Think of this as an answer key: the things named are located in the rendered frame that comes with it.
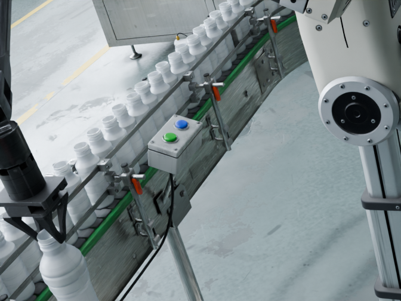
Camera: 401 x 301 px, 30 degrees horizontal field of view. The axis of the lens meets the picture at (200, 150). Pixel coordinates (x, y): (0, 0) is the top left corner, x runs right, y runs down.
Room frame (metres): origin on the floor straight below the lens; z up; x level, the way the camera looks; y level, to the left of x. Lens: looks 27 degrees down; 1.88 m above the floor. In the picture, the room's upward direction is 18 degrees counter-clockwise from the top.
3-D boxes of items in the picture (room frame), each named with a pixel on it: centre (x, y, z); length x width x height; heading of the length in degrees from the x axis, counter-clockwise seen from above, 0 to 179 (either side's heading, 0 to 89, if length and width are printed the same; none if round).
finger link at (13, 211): (1.00, 0.26, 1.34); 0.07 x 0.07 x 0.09; 59
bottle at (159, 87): (1.89, 0.05, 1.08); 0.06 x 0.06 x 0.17
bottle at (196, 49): (2.09, -0.08, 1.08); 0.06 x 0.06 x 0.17
